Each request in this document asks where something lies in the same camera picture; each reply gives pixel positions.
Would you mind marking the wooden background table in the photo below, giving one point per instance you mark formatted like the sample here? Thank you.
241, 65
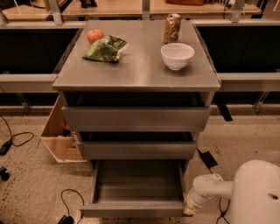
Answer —
110, 8

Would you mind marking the wooden box on floor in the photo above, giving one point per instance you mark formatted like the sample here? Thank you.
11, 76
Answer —
61, 142

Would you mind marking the right grey rail table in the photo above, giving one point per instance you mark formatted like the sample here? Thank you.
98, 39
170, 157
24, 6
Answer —
246, 57

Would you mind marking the golden soda can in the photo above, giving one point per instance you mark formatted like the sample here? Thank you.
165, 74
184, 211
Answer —
172, 27

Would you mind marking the left grey rail table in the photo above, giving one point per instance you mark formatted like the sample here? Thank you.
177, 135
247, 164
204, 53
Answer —
31, 56

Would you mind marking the red apple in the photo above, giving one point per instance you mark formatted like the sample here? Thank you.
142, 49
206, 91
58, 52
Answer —
94, 35

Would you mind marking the grey top drawer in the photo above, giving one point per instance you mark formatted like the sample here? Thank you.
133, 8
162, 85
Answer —
136, 119

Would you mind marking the grey rail table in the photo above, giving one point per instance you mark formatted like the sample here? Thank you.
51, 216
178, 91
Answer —
31, 56
246, 57

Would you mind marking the grey metal drawer cabinet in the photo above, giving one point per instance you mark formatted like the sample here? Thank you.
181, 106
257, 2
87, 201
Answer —
140, 79

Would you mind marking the grey middle drawer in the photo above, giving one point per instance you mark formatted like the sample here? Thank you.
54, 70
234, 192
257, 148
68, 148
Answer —
141, 150

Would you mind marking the grey drawer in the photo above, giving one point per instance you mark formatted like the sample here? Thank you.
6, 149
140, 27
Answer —
141, 150
136, 119
136, 189

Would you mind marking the grey bottom drawer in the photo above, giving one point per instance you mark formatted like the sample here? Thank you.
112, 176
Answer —
136, 189

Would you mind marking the white ceramic bowl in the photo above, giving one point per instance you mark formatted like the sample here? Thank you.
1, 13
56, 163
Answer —
176, 55

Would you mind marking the green chip bag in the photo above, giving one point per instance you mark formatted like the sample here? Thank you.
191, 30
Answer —
107, 49

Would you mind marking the black power adapter right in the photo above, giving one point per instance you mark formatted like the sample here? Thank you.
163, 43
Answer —
210, 162

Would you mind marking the black object left edge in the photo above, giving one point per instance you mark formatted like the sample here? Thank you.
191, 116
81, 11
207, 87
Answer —
4, 175

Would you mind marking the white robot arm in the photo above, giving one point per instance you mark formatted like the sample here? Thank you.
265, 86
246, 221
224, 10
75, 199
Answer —
254, 193

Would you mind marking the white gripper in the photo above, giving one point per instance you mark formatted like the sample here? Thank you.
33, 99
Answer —
192, 200

